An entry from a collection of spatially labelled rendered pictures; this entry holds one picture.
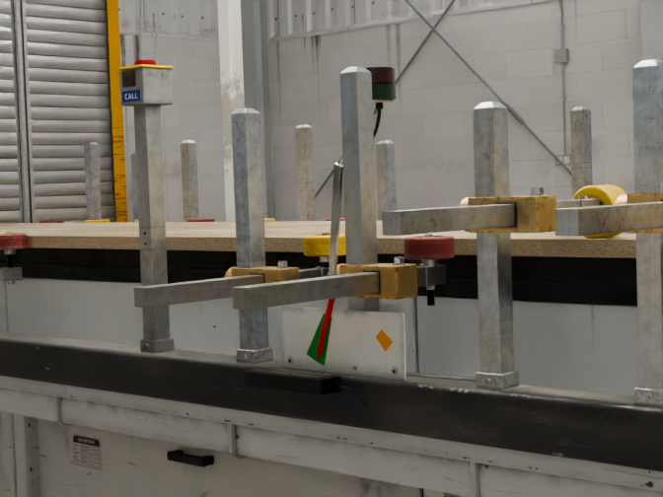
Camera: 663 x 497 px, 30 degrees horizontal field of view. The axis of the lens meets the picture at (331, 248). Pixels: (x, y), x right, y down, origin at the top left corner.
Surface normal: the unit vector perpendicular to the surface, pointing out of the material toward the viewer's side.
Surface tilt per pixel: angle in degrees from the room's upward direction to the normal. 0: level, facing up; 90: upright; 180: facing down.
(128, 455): 90
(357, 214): 90
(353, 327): 90
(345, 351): 90
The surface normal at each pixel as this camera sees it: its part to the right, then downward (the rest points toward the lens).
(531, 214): -0.68, 0.06
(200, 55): 0.73, 0.01
